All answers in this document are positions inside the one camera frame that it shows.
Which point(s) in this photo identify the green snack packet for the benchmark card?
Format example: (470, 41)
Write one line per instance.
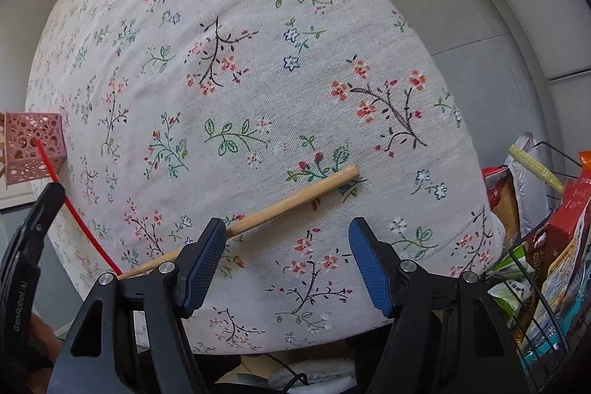
(512, 278)

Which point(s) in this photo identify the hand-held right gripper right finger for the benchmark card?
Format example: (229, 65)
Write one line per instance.
(374, 269)

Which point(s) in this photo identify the white plastic bag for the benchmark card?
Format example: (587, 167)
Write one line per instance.
(526, 186)

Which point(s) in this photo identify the floral tablecloth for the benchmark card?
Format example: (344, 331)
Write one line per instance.
(277, 98)

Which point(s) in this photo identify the person's left hand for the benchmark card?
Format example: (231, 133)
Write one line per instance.
(45, 336)

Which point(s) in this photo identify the blue snack packet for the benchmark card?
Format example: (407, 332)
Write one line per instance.
(554, 343)

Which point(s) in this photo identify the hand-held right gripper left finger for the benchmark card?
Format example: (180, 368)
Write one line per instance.
(203, 269)

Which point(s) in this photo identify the light wooden chopstick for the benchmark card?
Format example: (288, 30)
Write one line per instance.
(300, 195)

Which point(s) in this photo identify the red snack packet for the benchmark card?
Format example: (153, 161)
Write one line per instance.
(496, 188)

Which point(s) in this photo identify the white shelf board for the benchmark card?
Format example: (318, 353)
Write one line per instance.
(18, 198)

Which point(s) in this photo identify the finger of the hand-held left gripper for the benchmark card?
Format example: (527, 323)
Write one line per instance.
(41, 218)

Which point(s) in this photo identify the red plastic chopstick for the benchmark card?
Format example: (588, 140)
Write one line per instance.
(87, 232)

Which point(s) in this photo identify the red snack box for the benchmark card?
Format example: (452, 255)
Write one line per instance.
(572, 218)

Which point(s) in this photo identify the pale yellow stick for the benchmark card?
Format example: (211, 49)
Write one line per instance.
(535, 167)

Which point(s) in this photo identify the pink perforated utensil holder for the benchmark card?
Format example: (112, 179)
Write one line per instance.
(32, 144)

